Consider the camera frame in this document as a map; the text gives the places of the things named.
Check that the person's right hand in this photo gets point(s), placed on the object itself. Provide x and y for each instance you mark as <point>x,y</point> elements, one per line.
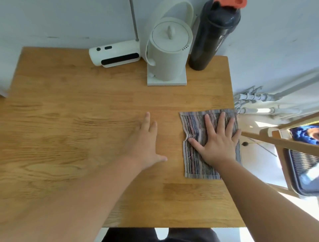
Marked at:
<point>219,149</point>

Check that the person's left hand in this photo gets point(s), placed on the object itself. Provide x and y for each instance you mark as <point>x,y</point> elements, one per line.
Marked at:
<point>144,147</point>

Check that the striped cleaning cloth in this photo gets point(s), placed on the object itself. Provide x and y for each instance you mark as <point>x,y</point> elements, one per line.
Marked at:
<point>193,164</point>

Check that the person's right forearm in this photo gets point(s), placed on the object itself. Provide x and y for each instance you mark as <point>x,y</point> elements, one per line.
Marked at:
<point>269,204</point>

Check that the person's left forearm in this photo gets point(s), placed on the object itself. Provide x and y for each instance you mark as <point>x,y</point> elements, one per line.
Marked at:
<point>69,204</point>

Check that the small black floor knob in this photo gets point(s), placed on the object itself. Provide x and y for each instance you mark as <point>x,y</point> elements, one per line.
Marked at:
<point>245,143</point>

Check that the plain wooden chair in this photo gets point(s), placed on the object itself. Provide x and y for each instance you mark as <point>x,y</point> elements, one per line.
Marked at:
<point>281,143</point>

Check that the blue item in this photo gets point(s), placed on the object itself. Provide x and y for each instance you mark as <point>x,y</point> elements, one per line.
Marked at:
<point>301,134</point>

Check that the black ridged tray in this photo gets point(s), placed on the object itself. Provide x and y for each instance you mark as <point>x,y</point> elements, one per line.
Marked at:
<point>302,162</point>

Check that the white cylinder appliance square base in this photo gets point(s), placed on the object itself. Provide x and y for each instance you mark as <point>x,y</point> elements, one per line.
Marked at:
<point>167,62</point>

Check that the black shorts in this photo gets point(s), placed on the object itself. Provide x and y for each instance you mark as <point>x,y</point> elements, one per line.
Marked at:
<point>129,235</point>

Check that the white oblong device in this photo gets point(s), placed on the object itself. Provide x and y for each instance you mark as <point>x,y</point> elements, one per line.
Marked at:
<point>114,51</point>

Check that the black bottle orange cap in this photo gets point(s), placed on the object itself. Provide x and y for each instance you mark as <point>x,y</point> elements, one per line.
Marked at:
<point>211,37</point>

